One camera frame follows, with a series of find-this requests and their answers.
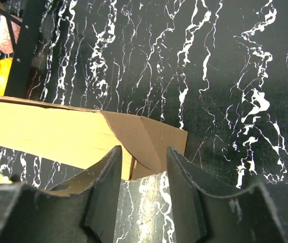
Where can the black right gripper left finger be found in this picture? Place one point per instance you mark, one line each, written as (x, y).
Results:
(80, 209)

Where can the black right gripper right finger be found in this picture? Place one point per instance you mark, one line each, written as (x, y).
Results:
(205, 209)

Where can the brown cardboard box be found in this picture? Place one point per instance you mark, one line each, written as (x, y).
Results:
(81, 137)

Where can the rainbow flower toy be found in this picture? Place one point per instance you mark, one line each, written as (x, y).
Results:
(9, 180)

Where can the pink patterned bowl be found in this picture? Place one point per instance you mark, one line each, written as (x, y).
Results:
(5, 39)

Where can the black tray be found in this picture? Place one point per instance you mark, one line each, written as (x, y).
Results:
(24, 35)

